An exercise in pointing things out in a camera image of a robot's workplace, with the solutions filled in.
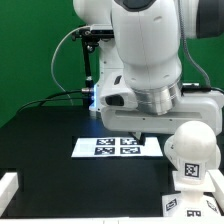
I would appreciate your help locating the white corner bracket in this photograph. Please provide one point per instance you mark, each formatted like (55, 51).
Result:
(218, 182)
(8, 187)

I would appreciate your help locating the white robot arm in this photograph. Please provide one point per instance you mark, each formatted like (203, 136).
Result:
(140, 89)

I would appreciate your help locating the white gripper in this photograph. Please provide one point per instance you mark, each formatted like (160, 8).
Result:
(197, 106)

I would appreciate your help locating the white cylindrical lamp shade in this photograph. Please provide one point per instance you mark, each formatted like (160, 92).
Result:
(171, 151)

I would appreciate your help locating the white lamp bulb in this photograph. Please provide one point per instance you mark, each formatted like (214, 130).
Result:
(194, 129)

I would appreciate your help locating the white right corner bracket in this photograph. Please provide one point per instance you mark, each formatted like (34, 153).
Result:
(218, 182)

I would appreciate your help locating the white lamp base with tags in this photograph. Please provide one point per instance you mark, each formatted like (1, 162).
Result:
(192, 200)

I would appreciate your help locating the white sheet with tags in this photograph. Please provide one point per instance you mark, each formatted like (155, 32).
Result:
(116, 147)

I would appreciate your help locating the black camera on stand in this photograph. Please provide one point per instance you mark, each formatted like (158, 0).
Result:
(90, 37)

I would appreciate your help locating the white left corner bracket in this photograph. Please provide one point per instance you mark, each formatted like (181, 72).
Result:
(8, 187)

